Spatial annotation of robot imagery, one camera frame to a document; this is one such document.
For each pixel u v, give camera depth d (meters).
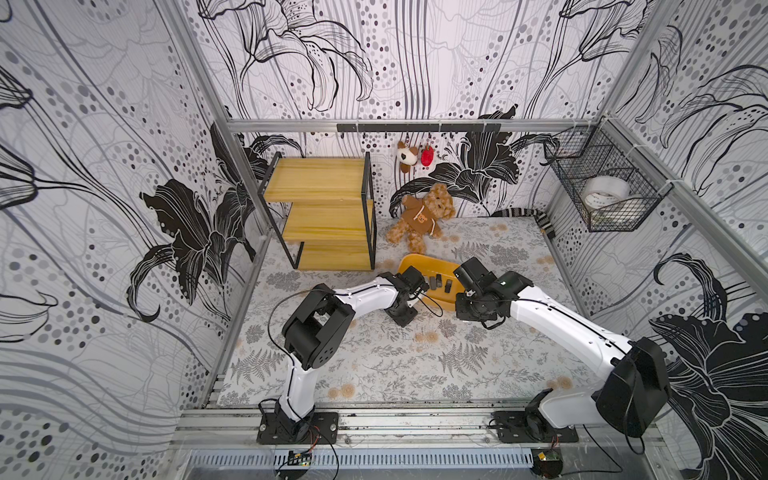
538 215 1.18
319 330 0.50
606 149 0.86
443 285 0.99
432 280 1.01
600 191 0.77
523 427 0.66
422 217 1.08
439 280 1.01
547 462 0.70
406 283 0.74
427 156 0.94
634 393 0.41
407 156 0.93
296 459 0.72
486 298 0.58
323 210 1.04
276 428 0.72
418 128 0.94
